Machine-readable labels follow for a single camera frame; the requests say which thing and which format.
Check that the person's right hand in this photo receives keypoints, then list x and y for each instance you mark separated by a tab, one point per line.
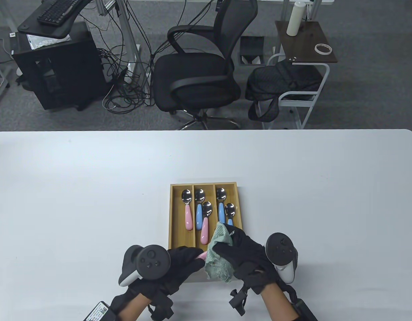
246	257

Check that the person's left hand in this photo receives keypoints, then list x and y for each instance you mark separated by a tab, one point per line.
179	267

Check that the green fish scale cleaning cloth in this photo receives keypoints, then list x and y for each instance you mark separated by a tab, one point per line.
219	264

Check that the black grey hand controller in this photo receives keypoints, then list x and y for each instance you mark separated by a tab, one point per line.
282	254
152	260

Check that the person's right forearm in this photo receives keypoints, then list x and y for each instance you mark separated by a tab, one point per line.
279	304

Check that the person's left forearm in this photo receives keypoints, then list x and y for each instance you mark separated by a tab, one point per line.
134	309

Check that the bamboo cutlery tray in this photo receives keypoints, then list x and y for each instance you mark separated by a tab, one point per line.
182	237

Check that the black backpack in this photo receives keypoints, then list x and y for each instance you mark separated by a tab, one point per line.
279	80

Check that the black mesh office chair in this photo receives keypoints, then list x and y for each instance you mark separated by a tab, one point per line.
192	80

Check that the black floor box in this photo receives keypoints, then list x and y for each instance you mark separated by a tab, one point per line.
252	45

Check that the white tape roll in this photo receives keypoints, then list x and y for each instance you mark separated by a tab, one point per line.
323	52

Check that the black cabinet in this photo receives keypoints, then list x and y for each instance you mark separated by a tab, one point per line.
69	73

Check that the brown side table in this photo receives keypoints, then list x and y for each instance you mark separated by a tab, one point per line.
306	36

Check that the aluminium desk leg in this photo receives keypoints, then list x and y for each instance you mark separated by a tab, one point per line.
125	36

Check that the white cylinder bottle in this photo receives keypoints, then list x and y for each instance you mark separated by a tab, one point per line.
294	20

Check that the silver foil bag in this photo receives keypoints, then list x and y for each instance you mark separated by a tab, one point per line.
42	42

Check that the black keyboard shelf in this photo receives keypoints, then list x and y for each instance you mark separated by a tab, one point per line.
48	30

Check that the aluminium profile piece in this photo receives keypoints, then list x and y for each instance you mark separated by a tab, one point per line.
107	6

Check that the black keyboard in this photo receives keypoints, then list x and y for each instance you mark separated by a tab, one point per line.
57	11

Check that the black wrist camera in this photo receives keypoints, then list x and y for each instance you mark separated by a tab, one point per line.
238	301
162	309

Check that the white metal frame leg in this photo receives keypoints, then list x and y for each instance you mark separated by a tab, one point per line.
5	83

